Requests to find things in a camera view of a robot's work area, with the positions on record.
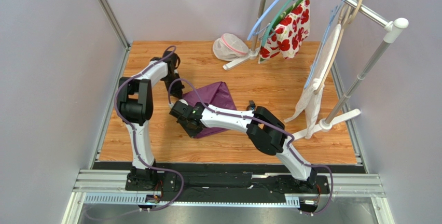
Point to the blue thin wire hanger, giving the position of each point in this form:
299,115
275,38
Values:
332,15

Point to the white towel on hanger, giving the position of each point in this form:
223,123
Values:
310,99

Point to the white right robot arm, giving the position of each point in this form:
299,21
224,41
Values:
264,129

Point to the purple cloth napkin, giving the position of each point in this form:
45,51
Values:
216,94

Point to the white mesh laundry bag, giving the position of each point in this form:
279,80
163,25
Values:
229,47

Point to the red poppy floral cloth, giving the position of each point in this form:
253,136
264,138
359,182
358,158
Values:
287,37

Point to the metal clothes rack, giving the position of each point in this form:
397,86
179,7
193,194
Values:
341,112

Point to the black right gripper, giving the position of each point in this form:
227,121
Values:
188,126

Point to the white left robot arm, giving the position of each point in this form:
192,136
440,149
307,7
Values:
133,103

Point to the light blue plastic hanger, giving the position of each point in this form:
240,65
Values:
263,11

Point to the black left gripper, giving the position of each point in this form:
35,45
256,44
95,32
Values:
177,91

